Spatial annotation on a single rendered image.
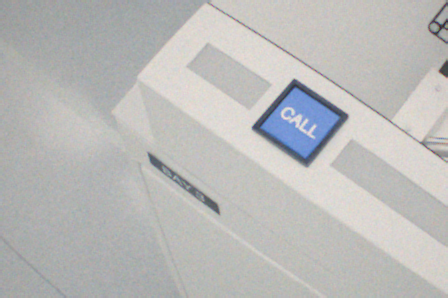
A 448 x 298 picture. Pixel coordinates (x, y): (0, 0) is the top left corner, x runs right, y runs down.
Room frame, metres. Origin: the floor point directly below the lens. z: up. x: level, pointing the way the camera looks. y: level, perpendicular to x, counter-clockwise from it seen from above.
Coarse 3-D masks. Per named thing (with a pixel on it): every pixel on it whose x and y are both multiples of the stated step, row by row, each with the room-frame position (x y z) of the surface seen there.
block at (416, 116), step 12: (432, 72) 0.52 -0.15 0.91; (420, 84) 0.51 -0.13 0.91; (432, 84) 0.51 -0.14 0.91; (444, 84) 0.51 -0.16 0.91; (420, 96) 0.50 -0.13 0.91; (432, 96) 0.50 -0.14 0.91; (444, 96) 0.50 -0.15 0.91; (408, 108) 0.49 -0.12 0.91; (420, 108) 0.49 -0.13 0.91; (432, 108) 0.49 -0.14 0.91; (444, 108) 0.49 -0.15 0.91; (396, 120) 0.48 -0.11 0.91; (408, 120) 0.48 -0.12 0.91; (420, 120) 0.48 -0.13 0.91; (432, 120) 0.48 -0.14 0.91; (444, 120) 0.49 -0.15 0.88; (408, 132) 0.47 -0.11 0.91; (420, 132) 0.46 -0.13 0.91; (432, 132) 0.47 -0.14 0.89
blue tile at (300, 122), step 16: (288, 96) 0.48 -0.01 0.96; (304, 96) 0.48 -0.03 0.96; (288, 112) 0.47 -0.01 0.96; (304, 112) 0.47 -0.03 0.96; (320, 112) 0.47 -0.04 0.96; (272, 128) 0.46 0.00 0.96; (288, 128) 0.45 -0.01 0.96; (304, 128) 0.45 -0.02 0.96; (320, 128) 0.45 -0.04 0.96; (288, 144) 0.44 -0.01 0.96; (304, 144) 0.44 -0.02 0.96
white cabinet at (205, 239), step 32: (128, 128) 0.55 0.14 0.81; (160, 160) 0.52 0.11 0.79; (160, 192) 0.53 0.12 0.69; (192, 192) 0.49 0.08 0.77; (160, 224) 0.55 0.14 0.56; (192, 224) 0.50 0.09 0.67; (224, 224) 0.47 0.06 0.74; (256, 224) 0.44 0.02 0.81; (192, 256) 0.51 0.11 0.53; (224, 256) 0.47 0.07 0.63; (256, 256) 0.44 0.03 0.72; (288, 256) 0.41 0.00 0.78; (192, 288) 0.53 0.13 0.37; (224, 288) 0.48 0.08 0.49; (256, 288) 0.45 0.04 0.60; (288, 288) 0.41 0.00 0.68; (320, 288) 0.39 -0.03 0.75; (352, 288) 0.36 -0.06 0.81
